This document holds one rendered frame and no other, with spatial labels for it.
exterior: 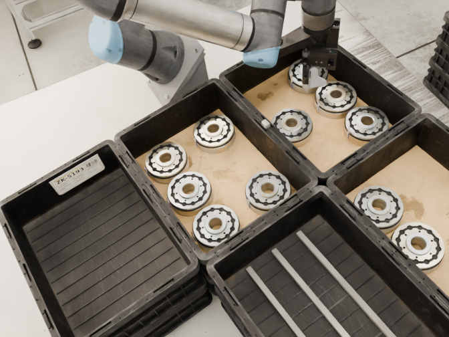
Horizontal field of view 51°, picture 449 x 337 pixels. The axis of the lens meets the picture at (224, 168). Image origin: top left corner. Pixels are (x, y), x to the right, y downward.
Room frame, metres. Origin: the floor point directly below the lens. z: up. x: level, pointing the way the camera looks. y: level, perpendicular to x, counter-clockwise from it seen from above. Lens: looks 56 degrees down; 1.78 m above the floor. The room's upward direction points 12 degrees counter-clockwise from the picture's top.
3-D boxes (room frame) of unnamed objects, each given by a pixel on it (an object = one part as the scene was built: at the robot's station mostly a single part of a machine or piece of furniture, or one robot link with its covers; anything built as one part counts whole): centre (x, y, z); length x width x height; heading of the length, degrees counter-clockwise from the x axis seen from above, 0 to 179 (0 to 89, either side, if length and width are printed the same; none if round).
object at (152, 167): (0.69, 0.13, 0.86); 0.10 x 0.10 x 0.01
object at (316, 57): (0.83, -0.28, 0.99); 0.09 x 0.08 x 0.12; 69
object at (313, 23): (0.84, -0.28, 1.07); 0.08 x 0.08 x 0.05
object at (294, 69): (0.87, -0.27, 0.86); 0.10 x 0.10 x 0.01
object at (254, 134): (0.61, 0.03, 0.87); 0.40 x 0.30 x 0.11; 25
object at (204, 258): (0.61, 0.03, 0.92); 0.40 x 0.30 x 0.02; 25
